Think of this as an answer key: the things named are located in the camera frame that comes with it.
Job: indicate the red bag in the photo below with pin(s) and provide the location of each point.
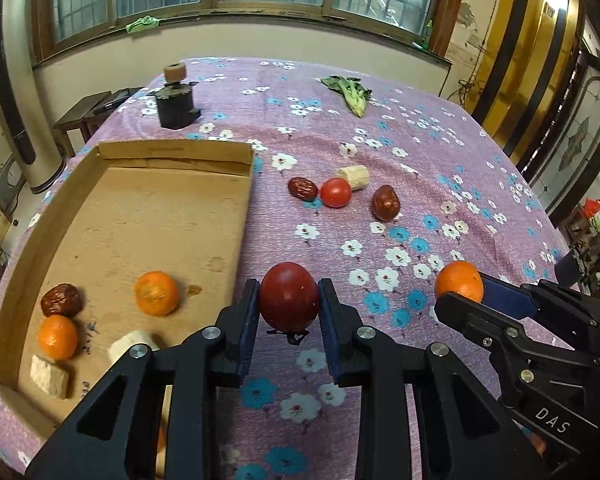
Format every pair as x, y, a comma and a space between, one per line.
592, 207

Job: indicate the golden striped panel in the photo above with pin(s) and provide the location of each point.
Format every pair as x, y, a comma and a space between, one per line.
530, 60

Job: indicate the green leafy vegetable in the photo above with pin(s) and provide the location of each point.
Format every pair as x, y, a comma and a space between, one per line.
350, 92

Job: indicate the green bottle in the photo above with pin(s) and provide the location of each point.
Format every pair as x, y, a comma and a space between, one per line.
426, 35

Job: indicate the glass panel door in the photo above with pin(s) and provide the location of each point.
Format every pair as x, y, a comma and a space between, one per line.
575, 145

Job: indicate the small red date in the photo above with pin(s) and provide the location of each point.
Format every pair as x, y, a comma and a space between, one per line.
302, 188

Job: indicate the white tower appliance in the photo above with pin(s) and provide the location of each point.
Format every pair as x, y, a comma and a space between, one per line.
25, 125

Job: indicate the dark round pot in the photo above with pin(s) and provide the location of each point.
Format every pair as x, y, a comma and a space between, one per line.
572, 265

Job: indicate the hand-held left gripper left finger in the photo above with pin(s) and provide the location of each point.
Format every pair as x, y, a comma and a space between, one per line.
250, 330

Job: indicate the green cloth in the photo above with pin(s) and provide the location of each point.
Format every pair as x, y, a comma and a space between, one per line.
142, 23

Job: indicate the red tomato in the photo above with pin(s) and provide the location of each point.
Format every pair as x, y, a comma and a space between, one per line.
288, 300
336, 192

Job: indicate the cardboard box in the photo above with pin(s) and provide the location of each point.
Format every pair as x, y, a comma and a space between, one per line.
130, 230

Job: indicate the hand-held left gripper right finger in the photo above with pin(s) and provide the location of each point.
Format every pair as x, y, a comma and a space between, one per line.
327, 330

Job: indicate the large red date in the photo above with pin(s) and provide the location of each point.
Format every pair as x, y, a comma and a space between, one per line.
61, 300
385, 202

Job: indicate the pale yam block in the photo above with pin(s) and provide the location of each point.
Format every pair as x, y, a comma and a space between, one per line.
50, 376

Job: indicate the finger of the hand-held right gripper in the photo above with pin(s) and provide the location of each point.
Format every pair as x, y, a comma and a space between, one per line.
505, 297
480, 325

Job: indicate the small wooden table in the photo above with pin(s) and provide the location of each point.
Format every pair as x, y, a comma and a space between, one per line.
87, 115

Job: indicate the black device with cork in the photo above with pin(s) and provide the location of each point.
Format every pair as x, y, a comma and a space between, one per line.
176, 105

